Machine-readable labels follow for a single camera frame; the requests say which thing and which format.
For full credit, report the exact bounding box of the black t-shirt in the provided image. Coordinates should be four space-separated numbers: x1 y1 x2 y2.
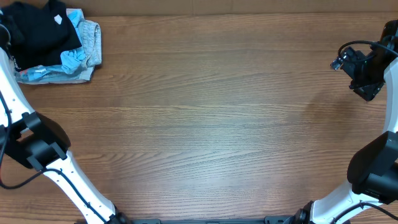
1 1 40 61

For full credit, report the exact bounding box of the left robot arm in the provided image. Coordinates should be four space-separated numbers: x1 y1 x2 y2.
1 50 129 223

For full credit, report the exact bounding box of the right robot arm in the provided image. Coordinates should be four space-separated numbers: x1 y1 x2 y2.
284 20 397 223

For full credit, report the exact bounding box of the grey patterned folded garment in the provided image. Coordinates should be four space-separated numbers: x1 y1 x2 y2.
77 20 102 68

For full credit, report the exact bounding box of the light blue folded garment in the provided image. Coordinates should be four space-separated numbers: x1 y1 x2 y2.
16 9 86 82

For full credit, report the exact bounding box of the folded black garment on pile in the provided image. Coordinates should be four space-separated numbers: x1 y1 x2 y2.
15 1 81 70

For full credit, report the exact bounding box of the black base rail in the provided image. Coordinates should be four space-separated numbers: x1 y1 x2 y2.
128 215 294 224

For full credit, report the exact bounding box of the brown cardboard back wall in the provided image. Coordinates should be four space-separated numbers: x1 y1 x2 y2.
0 0 398 19

